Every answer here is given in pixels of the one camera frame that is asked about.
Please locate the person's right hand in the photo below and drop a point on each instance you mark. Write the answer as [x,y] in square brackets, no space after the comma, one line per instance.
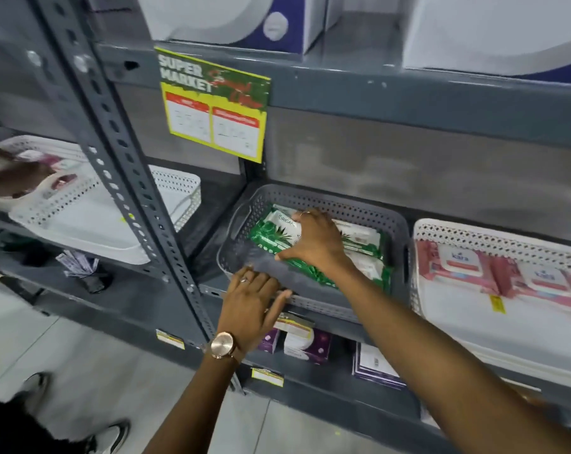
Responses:
[321,243]

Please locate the person's left hand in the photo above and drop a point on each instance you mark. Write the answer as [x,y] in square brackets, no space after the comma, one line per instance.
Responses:
[247,312]

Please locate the person's right thumb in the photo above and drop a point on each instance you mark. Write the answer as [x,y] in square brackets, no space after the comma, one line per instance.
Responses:
[291,254]

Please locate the person's left thumb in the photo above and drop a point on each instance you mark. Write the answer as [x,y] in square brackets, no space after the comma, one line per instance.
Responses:
[279,304]

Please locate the person's left little finger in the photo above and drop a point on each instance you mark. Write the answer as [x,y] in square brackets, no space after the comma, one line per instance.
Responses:
[232,286]

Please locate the person's left middle finger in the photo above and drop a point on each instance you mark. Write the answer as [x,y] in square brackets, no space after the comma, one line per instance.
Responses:
[258,280]

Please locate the grey perforated plastic basket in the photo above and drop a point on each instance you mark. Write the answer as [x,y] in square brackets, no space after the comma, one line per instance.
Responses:
[266,267]

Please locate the green wet wipes packet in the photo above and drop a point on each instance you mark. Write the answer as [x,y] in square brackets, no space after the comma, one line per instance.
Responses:
[374,269]
[361,238]
[271,231]

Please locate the person's right forearm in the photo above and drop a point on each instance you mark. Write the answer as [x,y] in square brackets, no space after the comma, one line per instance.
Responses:
[432,364]

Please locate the person's left forearm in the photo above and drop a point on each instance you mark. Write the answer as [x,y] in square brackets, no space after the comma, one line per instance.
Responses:
[195,406]

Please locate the yellow shelf price label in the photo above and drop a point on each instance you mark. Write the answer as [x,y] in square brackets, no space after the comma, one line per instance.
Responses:
[267,377]
[295,323]
[170,339]

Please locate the small purple box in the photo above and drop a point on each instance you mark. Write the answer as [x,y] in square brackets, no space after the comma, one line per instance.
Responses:
[269,341]

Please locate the rose gold wristwatch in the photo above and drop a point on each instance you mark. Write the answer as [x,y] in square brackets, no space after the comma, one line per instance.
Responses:
[222,345]

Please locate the flat purple and white box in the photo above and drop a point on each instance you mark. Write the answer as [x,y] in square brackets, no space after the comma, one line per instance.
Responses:
[375,366]

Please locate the black small item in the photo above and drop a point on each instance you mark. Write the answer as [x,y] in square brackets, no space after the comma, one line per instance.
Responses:
[96,282]

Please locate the striped small packet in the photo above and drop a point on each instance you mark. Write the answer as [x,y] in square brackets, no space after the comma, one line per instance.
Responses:
[76,262]

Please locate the white perforated plastic basket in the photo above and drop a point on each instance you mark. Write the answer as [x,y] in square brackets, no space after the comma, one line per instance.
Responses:
[86,217]

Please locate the pink wet wipes packet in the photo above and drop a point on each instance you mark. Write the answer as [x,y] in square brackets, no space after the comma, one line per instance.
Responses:
[545,281]
[455,267]

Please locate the yellow and green price sign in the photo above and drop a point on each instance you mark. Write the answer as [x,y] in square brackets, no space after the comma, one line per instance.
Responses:
[214,103]

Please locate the grey metal shelf rack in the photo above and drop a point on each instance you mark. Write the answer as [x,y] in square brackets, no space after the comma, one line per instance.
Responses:
[124,151]

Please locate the white shoe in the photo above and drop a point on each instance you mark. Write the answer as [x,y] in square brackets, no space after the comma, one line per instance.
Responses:
[109,437]
[34,390]

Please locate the pink and white packet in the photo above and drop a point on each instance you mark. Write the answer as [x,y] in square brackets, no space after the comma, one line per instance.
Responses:
[62,182]

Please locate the white perforated basket with sticker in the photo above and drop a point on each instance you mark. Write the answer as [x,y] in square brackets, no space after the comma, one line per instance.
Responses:
[479,326]

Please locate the small yellow sticker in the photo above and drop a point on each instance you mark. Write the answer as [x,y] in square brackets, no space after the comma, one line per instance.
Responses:
[497,304]

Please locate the black trousers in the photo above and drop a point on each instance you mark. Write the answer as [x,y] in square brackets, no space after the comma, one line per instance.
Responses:
[15,427]

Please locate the large white and blue carton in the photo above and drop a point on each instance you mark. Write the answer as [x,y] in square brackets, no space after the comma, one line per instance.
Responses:
[493,33]

